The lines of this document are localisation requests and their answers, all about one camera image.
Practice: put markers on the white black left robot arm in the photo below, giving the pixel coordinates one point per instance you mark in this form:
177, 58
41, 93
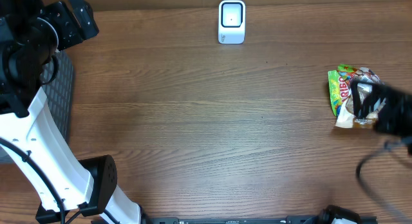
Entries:
31, 35

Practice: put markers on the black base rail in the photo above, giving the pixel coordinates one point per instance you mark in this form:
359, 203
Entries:
286, 220

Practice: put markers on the white barcode scanner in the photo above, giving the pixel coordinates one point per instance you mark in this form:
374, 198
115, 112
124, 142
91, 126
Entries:
231, 22

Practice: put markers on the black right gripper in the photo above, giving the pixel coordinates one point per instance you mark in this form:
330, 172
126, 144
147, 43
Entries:
396, 99

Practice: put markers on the beige brown snack bag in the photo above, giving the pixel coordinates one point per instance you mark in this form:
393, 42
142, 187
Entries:
346, 117

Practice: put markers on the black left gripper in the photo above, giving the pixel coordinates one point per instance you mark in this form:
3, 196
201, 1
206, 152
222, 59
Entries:
62, 14

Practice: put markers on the green gummy candy bag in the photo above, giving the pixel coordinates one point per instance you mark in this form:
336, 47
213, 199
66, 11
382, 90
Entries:
339, 85

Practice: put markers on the grey plastic mesh basket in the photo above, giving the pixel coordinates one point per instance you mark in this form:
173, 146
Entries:
57, 81

